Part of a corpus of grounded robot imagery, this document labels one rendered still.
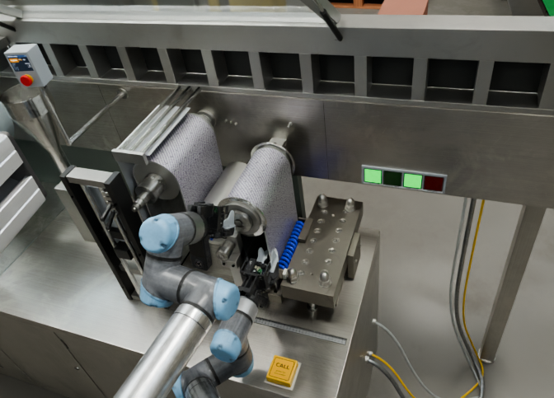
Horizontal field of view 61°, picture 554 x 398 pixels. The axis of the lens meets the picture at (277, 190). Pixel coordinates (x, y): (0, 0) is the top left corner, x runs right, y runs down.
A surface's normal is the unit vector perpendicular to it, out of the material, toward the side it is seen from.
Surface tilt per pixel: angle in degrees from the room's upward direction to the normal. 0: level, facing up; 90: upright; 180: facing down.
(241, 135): 90
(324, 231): 0
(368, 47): 90
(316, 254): 0
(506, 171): 90
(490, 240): 0
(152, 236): 50
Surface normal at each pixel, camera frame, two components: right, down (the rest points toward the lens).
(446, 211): -0.13, -0.75
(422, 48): -0.33, 0.65
